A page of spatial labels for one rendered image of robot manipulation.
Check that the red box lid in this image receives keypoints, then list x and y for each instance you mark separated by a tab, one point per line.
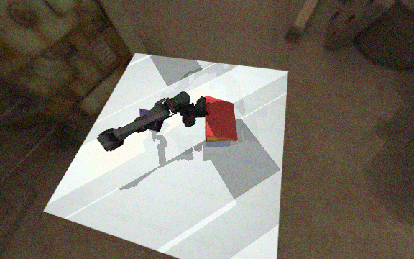
220	123

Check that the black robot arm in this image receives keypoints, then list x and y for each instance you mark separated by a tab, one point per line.
113	138

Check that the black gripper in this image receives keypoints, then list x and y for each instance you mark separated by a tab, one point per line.
199	108

